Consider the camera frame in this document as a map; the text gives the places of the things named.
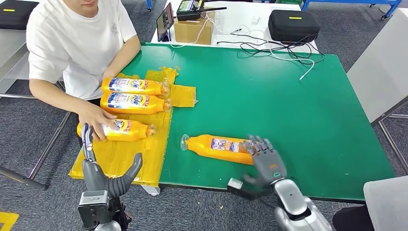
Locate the person's right hand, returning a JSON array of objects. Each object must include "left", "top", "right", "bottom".
[{"left": 78, "top": 103, "right": 118, "bottom": 142}]

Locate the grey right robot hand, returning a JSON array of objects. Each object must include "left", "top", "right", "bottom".
[{"left": 242, "top": 134, "right": 288, "bottom": 189}]

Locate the person's left hand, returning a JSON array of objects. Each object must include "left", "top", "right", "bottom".
[{"left": 101, "top": 70, "right": 115, "bottom": 87}]

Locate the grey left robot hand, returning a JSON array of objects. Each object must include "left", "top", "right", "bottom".
[{"left": 80, "top": 122, "right": 144, "bottom": 199}]

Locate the orange detergent bottle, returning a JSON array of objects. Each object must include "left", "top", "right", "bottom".
[
  {"left": 180, "top": 134, "right": 255, "bottom": 166},
  {"left": 76, "top": 118, "right": 157, "bottom": 142},
  {"left": 100, "top": 92, "right": 173, "bottom": 115},
  {"left": 101, "top": 77, "right": 169, "bottom": 96}
]

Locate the yellow tape mat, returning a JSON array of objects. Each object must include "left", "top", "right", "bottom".
[{"left": 68, "top": 67, "right": 198, "bottom": 187}]

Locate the person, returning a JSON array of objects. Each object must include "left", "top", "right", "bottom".
[
  {"left": 26, "top": 0, "right": 141, "bottom": 142},
  {"left": 332, "top": 176, "right": 408, "bottom": 231}
]

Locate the white table foot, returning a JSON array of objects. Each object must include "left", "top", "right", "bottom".
[{"left": 141, "top": 185, "right": 161, "bottom": 197}]

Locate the black tablet on stand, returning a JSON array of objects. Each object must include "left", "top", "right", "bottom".
[{"left": 156, "top": 2, "right": 175, "bottom": 43}]

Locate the brown cardboard box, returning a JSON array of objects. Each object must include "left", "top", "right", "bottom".
[{"left": 173, "top": 12, "right": 216, "bottom": 45}]

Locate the grey metal table with legs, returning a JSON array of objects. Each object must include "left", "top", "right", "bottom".
[{"left": 0, "top": 30, "right": 72, "bottom": 191}]

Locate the black remote controller with antenna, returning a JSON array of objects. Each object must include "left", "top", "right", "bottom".
[{"left": 176, "top": 0, "right": 228, "bottom": 22}]

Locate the black zip case yellow tag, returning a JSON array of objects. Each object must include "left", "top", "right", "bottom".
[
  {"left": 0, "top": 0, "right": 39, "bottom": 31},
  {"left": 268, "top": 9, "right": 321, "bottom": 44}
]

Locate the white table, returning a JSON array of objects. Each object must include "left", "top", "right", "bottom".
[{"left": 150, "top": 0, "right": 319, "bottom": 54}]

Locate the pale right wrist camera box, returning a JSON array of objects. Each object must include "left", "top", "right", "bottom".
[{"left": 227, "top": 178, "right": 275, "bottom": 202}]

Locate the white cable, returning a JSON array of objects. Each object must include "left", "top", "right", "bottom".
[{"left": 268, "top": 41, "right": 316, "bottom": 80}]

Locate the pink cable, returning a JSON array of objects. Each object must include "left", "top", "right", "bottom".
[{"left": 169, "top": 12, "right": 221, "bottom": 49}]

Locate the black cable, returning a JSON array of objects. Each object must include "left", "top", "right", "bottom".
[{"left": 217, "top": 28, "right": 326, "bottom": 65}]

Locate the grey table with metal frame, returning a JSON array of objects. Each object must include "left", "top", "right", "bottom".
[{"left": 346, "top": 8, "right": 408, "bottom": 176}]

